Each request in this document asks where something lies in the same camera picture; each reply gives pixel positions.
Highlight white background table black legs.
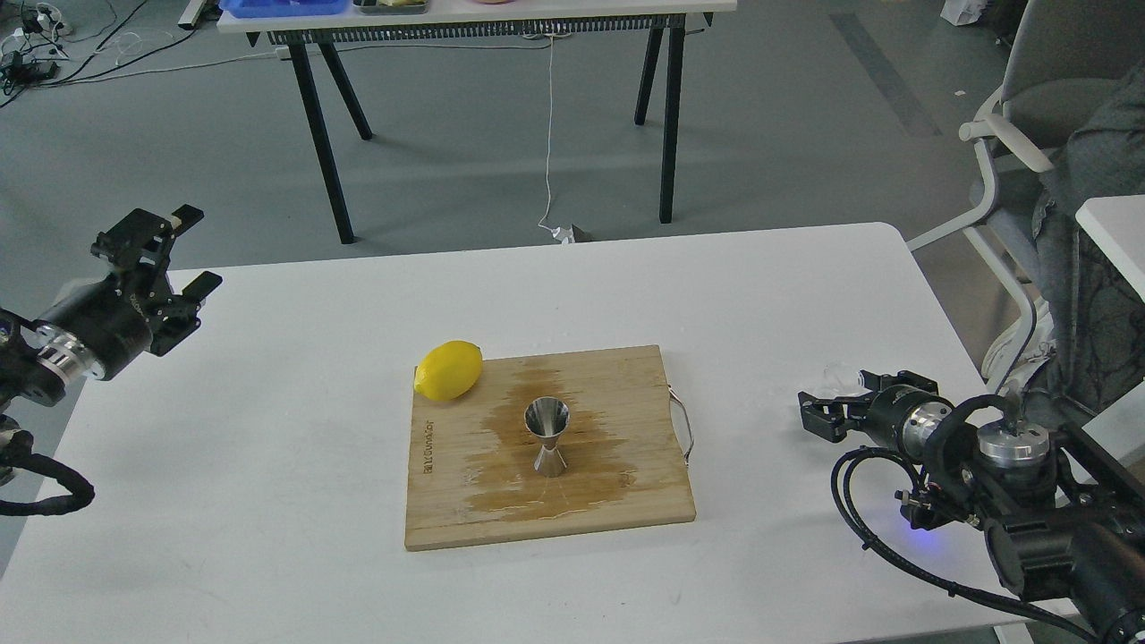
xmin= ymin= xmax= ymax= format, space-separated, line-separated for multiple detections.
xmin=218 ymin=0 xmax=740 ymax=246

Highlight blue plastic tray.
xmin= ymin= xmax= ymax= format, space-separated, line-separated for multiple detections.
xmin=218 ymin=0 xmax=349 ymax=19

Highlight clear glass measuring cup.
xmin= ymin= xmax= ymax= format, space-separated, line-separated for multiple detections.
xmin=818 ymin=361 xmax=868 ymax=398

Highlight grey white office chair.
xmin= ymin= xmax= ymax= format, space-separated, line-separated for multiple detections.
xmin=909 ymin=1 xmax=1142 ymax=366

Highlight yellow lemon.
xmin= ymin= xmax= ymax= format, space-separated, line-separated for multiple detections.
xmin=412 ymin=341 xmax=483 ymax=401

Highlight dark tray with food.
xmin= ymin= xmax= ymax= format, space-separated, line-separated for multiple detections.
xmin=352 ymin=0 xmax=429 ymax=16

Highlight wooden cutting board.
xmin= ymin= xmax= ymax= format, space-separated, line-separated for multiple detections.
xmin=404 ymin=345 xmax=696 ymax=551

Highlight person in grey clothes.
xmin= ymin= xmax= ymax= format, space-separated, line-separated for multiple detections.
xmin=1020 ymin=63 xmax=1144 ymax=429

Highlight white hanging cable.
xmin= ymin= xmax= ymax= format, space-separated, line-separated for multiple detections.
xmin=535 ymin=36 xmax=593 ymax=245

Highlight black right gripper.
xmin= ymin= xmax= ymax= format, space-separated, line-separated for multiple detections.
xmin=798 ymin=369 xmax=955 ymax=453

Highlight floor cables bundle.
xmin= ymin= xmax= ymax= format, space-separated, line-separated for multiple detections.
xmin=0 ymin=0 xmax=287 ymax=113

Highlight steel double jigger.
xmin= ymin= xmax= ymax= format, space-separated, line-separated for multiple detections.
xmin=523 ymin=396 xmax=570 ymax=478

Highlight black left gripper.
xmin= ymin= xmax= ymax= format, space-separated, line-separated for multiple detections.
xmin=35 ymin=207 xmax=224 ymax=382

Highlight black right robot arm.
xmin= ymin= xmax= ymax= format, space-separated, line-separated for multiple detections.
xmin=799 ymin=370 xmax=1144 ymax=643

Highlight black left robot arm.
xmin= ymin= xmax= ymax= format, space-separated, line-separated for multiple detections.
xmin=1 ymin=205 xmax=224 ymax=408

